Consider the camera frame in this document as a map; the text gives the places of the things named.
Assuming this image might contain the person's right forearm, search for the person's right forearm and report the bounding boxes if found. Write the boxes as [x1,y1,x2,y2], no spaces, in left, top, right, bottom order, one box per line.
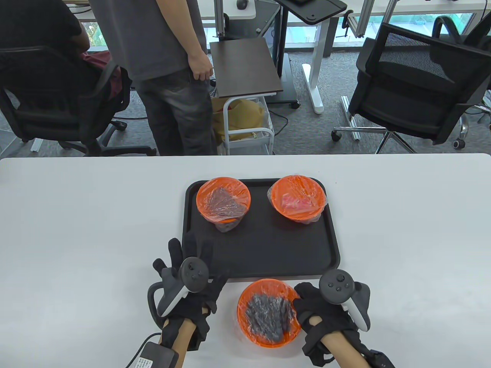
[320,332,369,368]

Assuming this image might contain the brown meat slab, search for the brown meat slab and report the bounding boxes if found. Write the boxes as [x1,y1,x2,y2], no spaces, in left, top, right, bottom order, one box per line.
[207,188,246,216]

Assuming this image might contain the person's right hand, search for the person's right hand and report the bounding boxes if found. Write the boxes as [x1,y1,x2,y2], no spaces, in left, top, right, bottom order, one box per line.
[293,282,371,366]

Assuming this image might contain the black right wrist device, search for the black right wrist device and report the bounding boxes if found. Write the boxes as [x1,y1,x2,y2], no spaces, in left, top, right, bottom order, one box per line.
[361,347,396,368]

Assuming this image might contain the dark brown cart top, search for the dark brown cart top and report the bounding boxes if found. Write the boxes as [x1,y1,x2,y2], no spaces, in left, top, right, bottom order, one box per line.
[210,37,283,99]

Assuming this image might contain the pink meat pieces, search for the pink meat pieces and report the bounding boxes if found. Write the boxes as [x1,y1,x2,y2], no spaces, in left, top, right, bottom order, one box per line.
[281,192,321,213]

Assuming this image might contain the grey hand controller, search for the grey hand controller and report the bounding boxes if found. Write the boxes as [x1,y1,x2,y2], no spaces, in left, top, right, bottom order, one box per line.
[148,258,209,327]
[319,270,371,332]

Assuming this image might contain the black left wrist device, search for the black left wrist device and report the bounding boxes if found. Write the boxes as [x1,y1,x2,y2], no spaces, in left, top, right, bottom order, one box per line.
[134,341,180,368]

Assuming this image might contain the black plastic tray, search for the black plastic tray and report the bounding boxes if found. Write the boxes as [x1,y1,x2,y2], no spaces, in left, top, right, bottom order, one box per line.
[180,178,341,280]

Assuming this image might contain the aluminium bar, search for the aluminium bar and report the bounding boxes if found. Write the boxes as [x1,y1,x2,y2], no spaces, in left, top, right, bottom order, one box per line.
[341,96,361,140]

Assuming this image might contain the aluminium frame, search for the aluminium frame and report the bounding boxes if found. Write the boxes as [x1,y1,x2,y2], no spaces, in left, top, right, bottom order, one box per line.
[345,0,395,38]

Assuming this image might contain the orange bowl holding pink meat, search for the orange bowl holding pink meat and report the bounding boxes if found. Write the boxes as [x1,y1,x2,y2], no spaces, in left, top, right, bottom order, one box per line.
[270,176,326,223]

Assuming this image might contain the brown paper bag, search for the brown paper bag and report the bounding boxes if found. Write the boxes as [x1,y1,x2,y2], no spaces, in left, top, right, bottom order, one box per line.
[212,98,266,145]

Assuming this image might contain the black mesh office chair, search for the black mesh office chair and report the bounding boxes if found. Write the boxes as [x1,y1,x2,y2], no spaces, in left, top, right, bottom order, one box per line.
[332,15,491,154]

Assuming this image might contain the orange bowl of brown meat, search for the orange bowl of brown meat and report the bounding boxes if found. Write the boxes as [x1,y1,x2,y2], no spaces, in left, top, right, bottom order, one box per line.
[196,176,252,233]

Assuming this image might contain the black wrist device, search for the black wrist device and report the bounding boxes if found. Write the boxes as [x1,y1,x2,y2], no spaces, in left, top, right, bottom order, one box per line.
[134,341,180,368]
[361,347,396,368]

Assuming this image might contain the black wrist device cable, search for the black wrist device cable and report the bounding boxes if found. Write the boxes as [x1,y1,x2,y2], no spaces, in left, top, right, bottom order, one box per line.
[125,332,161,368]

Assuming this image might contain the person's left forearm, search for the person's left forearm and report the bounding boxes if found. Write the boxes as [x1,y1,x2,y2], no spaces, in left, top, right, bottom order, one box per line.
[161,318,196,368]

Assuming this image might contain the white cart frame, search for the white cart frame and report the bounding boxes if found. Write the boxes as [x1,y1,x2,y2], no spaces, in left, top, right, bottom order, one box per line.
[221,96,275,156]

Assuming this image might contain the person's left hand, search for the person's left hand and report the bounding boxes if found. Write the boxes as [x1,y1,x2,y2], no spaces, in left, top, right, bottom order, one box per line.
[153,231,229,351]

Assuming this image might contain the aluminium post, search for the aluminium post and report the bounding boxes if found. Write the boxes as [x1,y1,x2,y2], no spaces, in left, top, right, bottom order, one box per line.
[213,0,227,38]

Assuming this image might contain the pile of blueberries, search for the pile of blueberries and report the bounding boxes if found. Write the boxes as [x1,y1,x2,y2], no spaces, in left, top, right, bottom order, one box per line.
[245,293,296,343]

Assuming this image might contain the white desk leg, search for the white desk leg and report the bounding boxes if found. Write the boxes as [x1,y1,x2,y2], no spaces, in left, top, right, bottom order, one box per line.
[301,17,330,114]

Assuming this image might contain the orange bowl holding blueberries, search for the orange bowl holding blueberries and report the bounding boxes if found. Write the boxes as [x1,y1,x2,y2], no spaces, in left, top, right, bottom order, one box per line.
[238,279,302,348]

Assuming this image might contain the white desk top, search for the white desk top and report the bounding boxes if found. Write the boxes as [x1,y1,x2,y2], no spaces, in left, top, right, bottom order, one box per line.
[199,0,257,20]

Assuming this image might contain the orange bowl of pink food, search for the orange bowl of pink food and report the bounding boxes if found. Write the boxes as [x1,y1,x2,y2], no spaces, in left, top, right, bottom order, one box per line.
[267,174,328,225]

